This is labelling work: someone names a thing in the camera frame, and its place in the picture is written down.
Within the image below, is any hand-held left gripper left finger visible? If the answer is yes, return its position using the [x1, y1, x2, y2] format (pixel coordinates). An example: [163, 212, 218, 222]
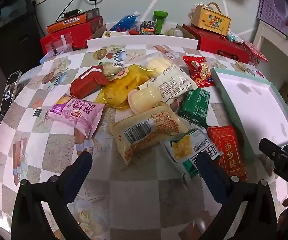
[11, 151, 93, 240]

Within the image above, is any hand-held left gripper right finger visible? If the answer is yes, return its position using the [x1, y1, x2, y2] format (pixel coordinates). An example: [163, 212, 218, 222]
[196, 152, 279, 240]

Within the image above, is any white green corn snack packet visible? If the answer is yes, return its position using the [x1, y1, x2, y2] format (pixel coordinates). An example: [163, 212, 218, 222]
[160, 129, 222, 188]

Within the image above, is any red orange cake packet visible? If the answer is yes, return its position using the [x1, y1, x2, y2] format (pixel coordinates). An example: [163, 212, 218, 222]
[206, 126, 249, 183]

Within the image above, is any pink snack packet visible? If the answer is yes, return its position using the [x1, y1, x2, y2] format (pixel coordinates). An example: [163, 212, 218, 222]
[45, 94, 106, 138]

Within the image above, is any teal rimmed white tray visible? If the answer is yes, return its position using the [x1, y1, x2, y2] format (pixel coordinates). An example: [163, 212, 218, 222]
[210, 67, 288, 159]

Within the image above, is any pale yellow barcode snack packet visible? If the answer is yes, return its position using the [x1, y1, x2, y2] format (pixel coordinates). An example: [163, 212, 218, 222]
[108, 102, 196, 166]

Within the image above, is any clear bun packet green edge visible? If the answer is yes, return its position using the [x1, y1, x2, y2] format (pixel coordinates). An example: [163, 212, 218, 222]
[101, 61, 128, 80]

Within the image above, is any clear round bun packet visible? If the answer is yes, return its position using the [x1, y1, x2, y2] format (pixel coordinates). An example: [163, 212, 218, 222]
[146, 52, 175, 78]

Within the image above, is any dark red snack packet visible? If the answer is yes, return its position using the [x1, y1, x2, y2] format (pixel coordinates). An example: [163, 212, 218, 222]
[70, 65, 109, 100]

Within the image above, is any yellow transparent snack packet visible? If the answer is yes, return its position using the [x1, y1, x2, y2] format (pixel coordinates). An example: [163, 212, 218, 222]
[95, 64, 157, 110]

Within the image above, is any pale yellow pudding cup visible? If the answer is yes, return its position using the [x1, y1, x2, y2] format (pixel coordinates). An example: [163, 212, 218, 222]
[127, 86, 162, 114]

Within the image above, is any red cracker packet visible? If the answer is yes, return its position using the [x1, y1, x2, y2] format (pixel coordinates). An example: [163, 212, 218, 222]
[182, 55, 216, 88]

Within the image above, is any smartphone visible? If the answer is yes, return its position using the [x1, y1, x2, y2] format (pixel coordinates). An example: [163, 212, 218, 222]
[0, 70, 22, 123]

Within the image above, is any red patterned bag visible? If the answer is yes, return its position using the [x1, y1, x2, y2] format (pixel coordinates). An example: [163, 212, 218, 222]
[242, 40, 269, 67]

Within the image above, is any white shelf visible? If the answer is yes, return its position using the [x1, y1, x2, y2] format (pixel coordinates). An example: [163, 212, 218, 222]
[252, 20, 288, 97]

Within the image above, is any clear plastic box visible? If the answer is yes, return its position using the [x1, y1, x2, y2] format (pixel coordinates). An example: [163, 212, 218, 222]
[44, 32, 74, 56]

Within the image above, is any red gift box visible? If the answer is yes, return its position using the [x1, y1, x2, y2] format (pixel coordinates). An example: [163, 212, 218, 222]
[182, 24, 250, 65]

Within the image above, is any large red box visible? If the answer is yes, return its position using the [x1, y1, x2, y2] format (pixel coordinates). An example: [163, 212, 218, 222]
[40, 16, 104, 55]

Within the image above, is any open cardboard box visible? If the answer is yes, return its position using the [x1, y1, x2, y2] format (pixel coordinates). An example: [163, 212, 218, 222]
[91, 22, 198, 42]

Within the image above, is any white yellow small box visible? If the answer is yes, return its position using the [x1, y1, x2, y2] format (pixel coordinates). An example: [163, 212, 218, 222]
[101, 31, 126, 39]

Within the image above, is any teal mask pack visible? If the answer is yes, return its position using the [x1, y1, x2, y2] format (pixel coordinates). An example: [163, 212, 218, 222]
[227, 32, 246, 43]

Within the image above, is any clear baby bottle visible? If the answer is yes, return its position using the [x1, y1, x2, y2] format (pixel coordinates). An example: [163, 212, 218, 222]
[167, 29, 185, 37]

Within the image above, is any black cabinet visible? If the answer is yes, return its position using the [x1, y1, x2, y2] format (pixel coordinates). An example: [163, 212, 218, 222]
[0, 12, 47, 67]

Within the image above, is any orange box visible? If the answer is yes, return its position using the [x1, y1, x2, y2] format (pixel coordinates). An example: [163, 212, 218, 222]
[46, 14, 87, 33]

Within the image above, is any blue bottle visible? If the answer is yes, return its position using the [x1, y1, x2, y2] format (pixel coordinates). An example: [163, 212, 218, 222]
[110, 11, 141, 32]

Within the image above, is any purple plastic basket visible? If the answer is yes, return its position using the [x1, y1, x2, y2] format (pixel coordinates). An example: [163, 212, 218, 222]
[256, 0, 288, 35]

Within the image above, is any colourful toy bag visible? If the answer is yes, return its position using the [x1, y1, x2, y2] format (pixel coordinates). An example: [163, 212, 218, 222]
[140, 20, 159, 35]

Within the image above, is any black power adapter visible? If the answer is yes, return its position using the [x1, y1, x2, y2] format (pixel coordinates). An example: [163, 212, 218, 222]
[63, 9, 82, 17]

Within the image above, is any green dumbbell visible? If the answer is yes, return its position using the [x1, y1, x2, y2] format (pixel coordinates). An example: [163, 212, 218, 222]
[153, 10, 169, 35]

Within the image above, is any yellow gift box with handle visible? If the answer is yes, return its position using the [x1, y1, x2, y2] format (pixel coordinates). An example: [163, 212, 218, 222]
[190, 2, 232, 36]

